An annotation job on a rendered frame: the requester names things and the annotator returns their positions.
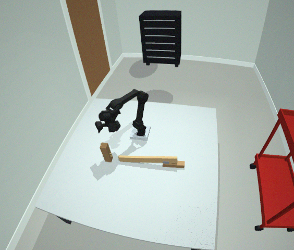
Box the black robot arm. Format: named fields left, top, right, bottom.
left=99, top=89, right=149, bottom=136

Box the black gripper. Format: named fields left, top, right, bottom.
left=95, top=120, right=120, bottom=133

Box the long tan wooden rail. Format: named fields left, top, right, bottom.
left=118, top=155, right=178, bottom=163

